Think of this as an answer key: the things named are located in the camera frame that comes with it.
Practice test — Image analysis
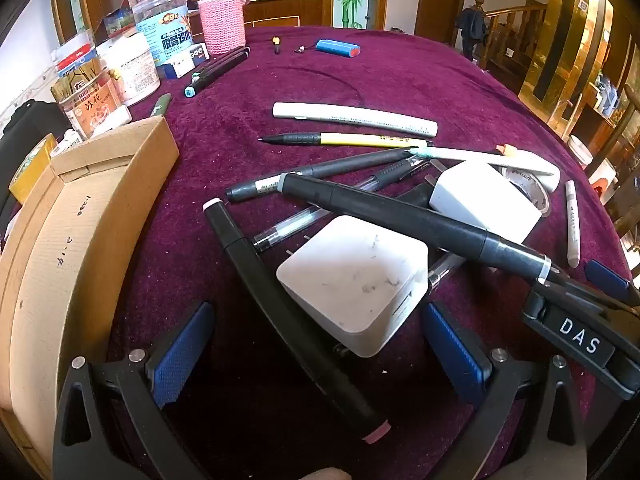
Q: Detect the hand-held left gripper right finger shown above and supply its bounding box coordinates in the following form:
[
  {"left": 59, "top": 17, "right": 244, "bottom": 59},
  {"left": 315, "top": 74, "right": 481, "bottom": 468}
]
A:
[{"left": 421, "top": 301, "right": 588, "bottom": 480}]

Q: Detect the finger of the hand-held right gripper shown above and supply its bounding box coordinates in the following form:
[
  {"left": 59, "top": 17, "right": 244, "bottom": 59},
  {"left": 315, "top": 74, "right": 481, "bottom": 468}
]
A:
[
  {"left": 585, "top": 260, "right": 640, "bottom": 306},
  {"left": 520, "top": 267, "right": 640, "bottom": 401}
]

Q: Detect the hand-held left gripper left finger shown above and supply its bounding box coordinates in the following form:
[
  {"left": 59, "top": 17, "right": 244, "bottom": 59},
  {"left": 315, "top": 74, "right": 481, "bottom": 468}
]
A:
[{"left": 52, "top": 301, "right": 216, "bottom": 480}]

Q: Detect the short white crayon marker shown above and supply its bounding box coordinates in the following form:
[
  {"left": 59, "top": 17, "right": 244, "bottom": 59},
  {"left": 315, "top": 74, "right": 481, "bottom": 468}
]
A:
[{"left": 565, "top": 180, "right": 581, "bottom": 268}]

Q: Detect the clear gel pen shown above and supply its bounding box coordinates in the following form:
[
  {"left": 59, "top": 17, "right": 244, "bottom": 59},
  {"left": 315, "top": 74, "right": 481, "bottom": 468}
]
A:
[
  {"left": 427, "top": 252, "right": 468, "bottom": 291},
  {"left": 252, "top": 207, "right": 333, "bottom": 253}
]

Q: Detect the black marker with pink ends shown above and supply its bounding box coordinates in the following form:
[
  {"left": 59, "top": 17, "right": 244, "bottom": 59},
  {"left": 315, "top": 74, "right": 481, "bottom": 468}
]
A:
[{"left": 202, "top": 199, "right": 392, "bottom": 444}]

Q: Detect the dark tape roll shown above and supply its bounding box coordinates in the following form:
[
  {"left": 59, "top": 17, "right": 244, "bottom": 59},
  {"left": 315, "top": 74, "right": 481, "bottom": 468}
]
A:
[{"left": 502, "top": 166, "right": 553, "bottom": 217}]

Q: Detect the large white charger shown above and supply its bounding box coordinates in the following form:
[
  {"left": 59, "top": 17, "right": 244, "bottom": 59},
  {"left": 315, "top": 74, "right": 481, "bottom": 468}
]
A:
[{"left": 276, "top": 215, "right": 431, "bottom": 358}]

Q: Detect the small white charger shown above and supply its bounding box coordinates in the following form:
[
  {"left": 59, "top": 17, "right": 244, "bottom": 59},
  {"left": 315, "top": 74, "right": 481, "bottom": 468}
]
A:
[{"left": 429, "top": 160, "right": 543, "bottom": 246}]

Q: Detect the black marker with grey collar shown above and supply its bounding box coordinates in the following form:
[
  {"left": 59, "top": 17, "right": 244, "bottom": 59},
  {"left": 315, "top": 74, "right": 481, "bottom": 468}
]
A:
[{"left": 277, "top": 172, "right": 563, "bottom": 281}]

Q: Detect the shallow cardboard box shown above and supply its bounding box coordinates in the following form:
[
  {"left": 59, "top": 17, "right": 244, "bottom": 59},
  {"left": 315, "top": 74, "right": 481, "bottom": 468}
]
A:
[{"left": 0, "top": 115, "right": 181, "bottom": 478}]

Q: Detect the white pen with teal tip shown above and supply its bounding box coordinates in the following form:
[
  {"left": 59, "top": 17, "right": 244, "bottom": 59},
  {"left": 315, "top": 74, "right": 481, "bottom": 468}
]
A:
[{"left": 407, "top": 146, "right": 506, "bottom": 166}]

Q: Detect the dark grey pen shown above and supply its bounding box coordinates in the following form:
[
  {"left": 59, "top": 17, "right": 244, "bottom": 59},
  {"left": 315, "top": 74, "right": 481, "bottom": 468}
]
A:
[{"left": 225, "top": 147, "right": 418, "bottom": 204}]

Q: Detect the yellow and black mechanical pencil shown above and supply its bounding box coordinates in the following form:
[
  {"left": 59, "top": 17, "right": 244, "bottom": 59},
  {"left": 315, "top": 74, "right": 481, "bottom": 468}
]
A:
[{"left": 257, "top": 131, "right": 433, "bottom": 148}]

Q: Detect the long white marker pen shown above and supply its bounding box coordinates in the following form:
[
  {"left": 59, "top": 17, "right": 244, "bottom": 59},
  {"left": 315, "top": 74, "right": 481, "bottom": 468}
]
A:
[{"left": 272, "top": 102, "right": 439, "bottom": 138}]

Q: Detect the white jar with lid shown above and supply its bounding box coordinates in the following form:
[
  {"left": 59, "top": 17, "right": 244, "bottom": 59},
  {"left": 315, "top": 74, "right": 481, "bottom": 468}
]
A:
[{"left": 567, "top": 135, "right": 596, "bottom": 171}]

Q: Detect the wooden display shelf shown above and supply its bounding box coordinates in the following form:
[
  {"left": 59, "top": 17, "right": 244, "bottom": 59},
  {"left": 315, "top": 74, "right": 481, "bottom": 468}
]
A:
[{"left": 560, "top": 42, "right": 640, "bottom": 261}]

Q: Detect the yellow tape roll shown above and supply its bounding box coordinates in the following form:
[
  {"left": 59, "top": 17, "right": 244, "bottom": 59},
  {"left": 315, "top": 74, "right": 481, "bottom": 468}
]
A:
[{"left": 7, "top": 132, "right": 58, "bottom": 206}]

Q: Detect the small white item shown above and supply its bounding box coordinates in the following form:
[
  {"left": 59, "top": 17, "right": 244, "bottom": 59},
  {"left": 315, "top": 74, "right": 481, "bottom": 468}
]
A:
[{"left": 50, "top": 129, "right": 83, "bottom": 158}]

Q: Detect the wooden stair railing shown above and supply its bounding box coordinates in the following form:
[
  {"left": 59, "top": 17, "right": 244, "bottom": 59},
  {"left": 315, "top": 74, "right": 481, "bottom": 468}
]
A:
[{"left": 467, "top": 2, "right": 548, "bottom": 78}]

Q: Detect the black leather sofa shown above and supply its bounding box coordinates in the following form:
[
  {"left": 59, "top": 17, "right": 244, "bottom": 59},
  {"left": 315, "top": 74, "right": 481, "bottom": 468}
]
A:
[{"left": 0, "top": 101, "right": 71, "bottom": 256}]

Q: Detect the white plastic jar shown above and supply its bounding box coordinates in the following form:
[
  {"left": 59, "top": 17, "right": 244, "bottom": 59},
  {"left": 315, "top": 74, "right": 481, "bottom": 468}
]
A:
[{"left": 97, "top": 35, "right": 162, "bottom": 107}]

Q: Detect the small white and blue box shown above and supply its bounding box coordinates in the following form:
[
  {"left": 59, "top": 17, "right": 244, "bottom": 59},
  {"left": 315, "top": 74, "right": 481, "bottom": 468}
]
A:
[{"left": 162, "top": 42, "right": 210, "bottom": 80}]

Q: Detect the red and blue lid container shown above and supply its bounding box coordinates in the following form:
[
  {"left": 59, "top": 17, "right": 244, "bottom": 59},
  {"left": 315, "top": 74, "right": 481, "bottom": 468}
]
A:
[{"left": 52, "top": 40, "right": 101, "bottom": 81}]

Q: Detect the clear jar with blue label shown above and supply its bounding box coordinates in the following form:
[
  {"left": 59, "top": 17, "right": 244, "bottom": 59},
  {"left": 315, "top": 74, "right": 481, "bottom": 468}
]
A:
[{"left": 131, "top": 0, "right": 196, "bottom": 68}]

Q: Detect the blue cylinder with orange end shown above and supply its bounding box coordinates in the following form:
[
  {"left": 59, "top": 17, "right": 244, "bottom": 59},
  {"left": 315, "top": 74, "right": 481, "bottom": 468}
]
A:
[{"left": 316, "top": 39, "right": 362, "bottom": 59}]

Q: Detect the pink knitted bottle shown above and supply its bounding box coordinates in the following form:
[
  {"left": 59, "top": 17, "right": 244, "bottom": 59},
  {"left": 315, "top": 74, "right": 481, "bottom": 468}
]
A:
[{"left": 196, "top": 0, "right": 251, "bottom": 57}]

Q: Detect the white and blue carton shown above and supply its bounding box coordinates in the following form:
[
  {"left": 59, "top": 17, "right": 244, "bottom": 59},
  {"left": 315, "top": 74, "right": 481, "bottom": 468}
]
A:
[{"left": 102, "top": 7, "right": 138, "bottom": 36}]

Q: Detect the wooden cabinet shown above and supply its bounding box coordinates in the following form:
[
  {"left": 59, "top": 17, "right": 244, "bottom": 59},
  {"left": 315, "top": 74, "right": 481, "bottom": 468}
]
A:
[{"left": 240, "top": 0, "right": 326, "bottom": 28}]

